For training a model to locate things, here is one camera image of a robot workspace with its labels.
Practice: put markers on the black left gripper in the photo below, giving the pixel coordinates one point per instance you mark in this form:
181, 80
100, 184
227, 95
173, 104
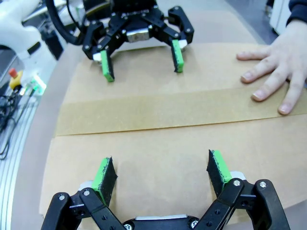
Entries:
134, 14

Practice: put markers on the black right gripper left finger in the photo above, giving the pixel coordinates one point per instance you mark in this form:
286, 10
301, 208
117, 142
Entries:
108, 182

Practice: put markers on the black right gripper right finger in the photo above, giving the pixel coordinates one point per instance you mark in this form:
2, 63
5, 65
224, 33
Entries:
218, 177

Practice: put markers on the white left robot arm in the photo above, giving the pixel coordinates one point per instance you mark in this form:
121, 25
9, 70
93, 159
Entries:
14, 24

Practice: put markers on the black control box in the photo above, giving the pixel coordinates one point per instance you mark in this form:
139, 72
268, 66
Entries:
54, 45

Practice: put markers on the person's left hand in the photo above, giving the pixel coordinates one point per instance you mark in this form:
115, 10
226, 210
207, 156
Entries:
287, 60

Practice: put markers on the white device with green light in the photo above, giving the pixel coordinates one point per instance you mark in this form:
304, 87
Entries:
36, 85

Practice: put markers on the yellow red emergency stop button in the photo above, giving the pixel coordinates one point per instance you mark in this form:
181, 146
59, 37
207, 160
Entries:
15, 80

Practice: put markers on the white cabinet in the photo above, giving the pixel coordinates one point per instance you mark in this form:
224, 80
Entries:
279, 14

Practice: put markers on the aluminium frame rail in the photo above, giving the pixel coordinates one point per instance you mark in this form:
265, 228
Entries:
14, 182

